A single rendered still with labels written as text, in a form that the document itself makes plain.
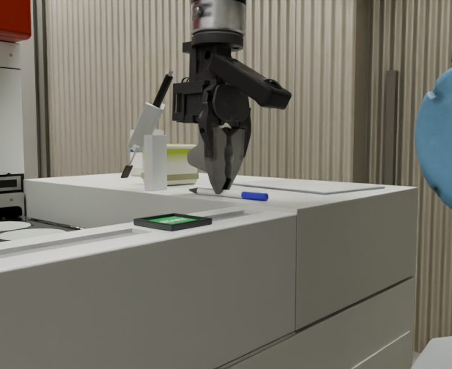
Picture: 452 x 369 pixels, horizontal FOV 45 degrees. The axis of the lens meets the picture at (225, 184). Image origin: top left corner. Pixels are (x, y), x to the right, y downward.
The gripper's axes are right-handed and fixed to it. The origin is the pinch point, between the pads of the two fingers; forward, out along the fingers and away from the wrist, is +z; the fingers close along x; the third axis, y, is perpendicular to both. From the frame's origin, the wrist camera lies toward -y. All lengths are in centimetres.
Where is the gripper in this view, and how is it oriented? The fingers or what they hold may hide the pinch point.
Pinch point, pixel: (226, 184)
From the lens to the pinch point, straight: 74.5
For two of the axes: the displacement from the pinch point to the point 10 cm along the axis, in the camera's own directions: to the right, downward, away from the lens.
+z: -0.2, 10.0, 0.5
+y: -7.5, -0.5, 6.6
